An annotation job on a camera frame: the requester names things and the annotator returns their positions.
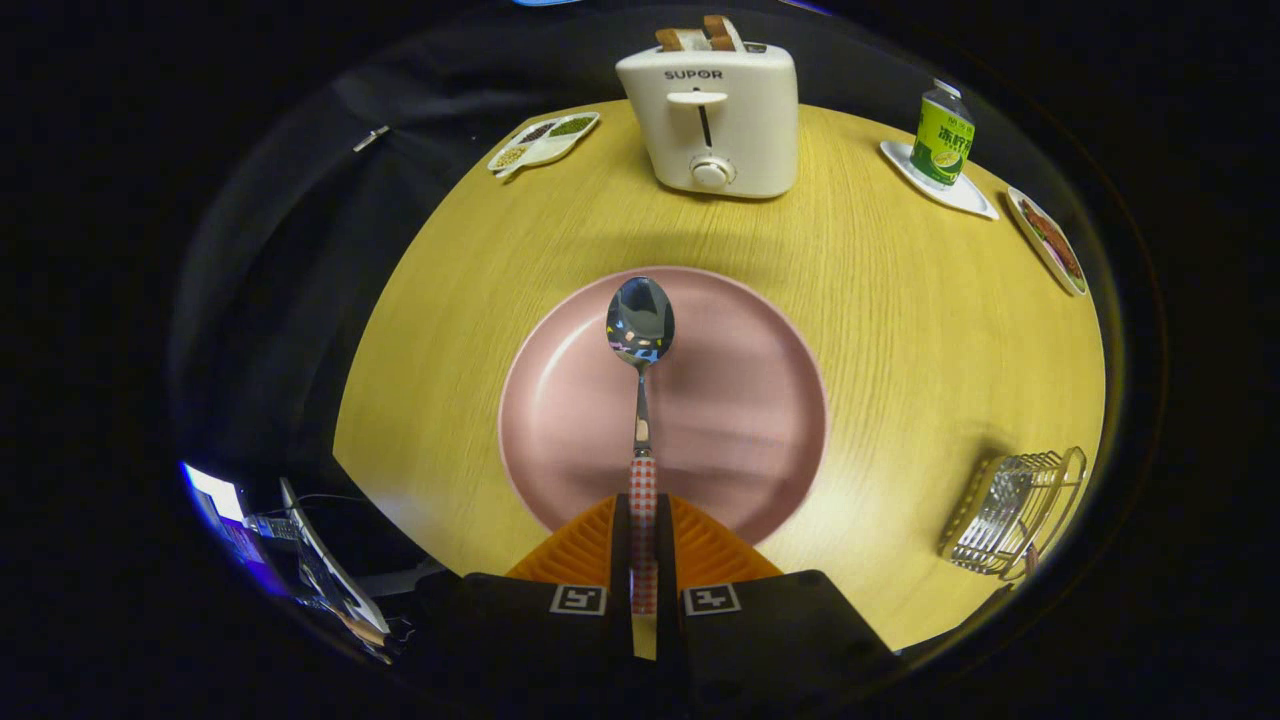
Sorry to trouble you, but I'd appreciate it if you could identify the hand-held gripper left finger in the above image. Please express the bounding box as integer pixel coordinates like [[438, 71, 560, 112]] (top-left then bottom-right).
[[415, 493, 635, 691]]

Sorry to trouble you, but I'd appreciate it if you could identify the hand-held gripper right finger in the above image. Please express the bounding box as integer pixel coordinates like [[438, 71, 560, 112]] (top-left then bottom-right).
[[655, 493, 901, 691]]

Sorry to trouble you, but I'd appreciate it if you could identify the red checkered handle spoon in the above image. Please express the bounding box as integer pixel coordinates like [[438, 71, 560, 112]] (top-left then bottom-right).
[[605, 276, 677, 616]]

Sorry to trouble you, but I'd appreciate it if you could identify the pink round plate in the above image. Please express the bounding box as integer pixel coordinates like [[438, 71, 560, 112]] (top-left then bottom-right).
[[498, 266, 829, 546]]

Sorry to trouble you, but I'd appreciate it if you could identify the white square coaster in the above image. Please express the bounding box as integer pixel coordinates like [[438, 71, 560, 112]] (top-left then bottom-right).
[[880, 140, 1000, 221]]

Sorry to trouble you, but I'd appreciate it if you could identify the plate of toy food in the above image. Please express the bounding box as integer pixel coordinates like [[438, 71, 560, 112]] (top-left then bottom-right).
[[1006, 187, 1089, 297]]

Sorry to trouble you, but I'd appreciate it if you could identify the white divided seasoning dish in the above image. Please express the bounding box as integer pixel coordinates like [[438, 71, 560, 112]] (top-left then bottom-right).
[[487, 111, 602, 181]]

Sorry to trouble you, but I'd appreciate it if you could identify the white toaster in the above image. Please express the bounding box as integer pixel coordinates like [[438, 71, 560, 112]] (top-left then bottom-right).
[[615, 40, 800, 199]]

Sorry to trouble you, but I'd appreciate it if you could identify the green label drink bottle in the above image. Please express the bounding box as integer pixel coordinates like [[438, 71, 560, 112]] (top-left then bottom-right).
[[910, 79, 976, 191]]

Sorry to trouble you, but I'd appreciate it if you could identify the metal wire basket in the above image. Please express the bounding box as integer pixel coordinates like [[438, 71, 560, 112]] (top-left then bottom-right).
[[938, 446, 1088, 583]]

